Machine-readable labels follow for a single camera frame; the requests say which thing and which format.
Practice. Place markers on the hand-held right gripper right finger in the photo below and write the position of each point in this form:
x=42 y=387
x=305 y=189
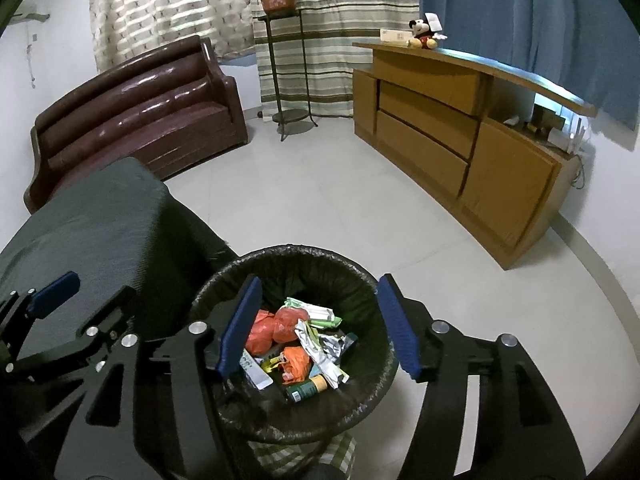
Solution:
x=397 y=330

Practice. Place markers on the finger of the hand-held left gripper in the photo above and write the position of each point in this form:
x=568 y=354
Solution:
x=52 y=290
x=107 y=317

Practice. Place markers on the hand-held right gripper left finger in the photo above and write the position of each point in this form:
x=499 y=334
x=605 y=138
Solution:
x=240 y=330

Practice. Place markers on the white packet blue lettering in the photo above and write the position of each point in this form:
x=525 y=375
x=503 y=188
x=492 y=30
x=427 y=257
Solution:
x=255 y=370

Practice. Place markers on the yellow snack wrapper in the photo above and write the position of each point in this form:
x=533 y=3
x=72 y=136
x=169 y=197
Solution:
x=272 y=361

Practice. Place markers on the red plastic bag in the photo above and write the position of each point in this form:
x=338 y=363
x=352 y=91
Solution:
x=285 y=322

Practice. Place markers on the orange wrapper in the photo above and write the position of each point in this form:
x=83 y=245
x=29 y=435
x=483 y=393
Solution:
x=295 y=362

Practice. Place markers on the green white plastic bag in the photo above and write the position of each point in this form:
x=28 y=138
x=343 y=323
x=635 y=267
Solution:
x=300 y=305

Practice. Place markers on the yellow-green wrapper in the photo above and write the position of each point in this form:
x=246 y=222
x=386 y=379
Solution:
x=310 y=340

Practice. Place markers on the white paper tube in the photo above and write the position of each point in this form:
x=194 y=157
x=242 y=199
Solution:
x=322 y=314

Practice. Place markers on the waste bin with black liner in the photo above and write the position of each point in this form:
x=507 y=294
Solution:
x=300 y=270

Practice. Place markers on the dark bottle green label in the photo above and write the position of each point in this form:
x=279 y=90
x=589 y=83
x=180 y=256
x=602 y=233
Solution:
x=307 y=389

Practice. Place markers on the dark grey tablecloth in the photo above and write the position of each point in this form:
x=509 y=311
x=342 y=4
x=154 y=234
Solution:
x=100 y=220

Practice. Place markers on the green checked cloth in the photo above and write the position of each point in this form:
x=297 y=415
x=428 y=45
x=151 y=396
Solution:
x=300 y=455

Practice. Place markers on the wooden cabinet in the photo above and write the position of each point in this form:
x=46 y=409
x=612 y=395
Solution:
x=510 y=185

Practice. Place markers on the brown leather sofa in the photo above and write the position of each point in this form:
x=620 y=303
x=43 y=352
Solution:
x=140 y=110

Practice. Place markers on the small dark box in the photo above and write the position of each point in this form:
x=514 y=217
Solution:
x=547 y=119

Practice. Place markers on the black metal plant stand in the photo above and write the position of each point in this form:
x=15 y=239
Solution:
x=270 y=70

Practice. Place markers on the white router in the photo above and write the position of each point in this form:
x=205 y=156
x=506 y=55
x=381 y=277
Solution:
x=575 y=137

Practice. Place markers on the white air conditioner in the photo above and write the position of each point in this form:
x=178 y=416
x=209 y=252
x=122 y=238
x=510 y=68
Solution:
x=30 y=16

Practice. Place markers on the beige flat box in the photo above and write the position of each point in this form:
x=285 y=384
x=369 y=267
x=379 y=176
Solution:
x=395 y=35

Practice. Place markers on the mouse plush toy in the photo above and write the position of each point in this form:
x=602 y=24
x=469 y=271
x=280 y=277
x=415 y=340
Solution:
x=425 y=36

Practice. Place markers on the beige patterned curtain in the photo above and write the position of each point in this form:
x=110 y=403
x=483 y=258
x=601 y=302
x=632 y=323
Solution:
x=165 y=5

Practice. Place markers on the white card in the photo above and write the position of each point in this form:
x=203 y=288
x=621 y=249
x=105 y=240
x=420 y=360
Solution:
x=434 y=21

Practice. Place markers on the striped curtain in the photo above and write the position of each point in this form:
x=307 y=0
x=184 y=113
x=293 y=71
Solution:
x=350 y=10

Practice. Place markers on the blue curtain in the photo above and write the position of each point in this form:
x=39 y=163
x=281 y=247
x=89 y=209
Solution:
x=525 y=15

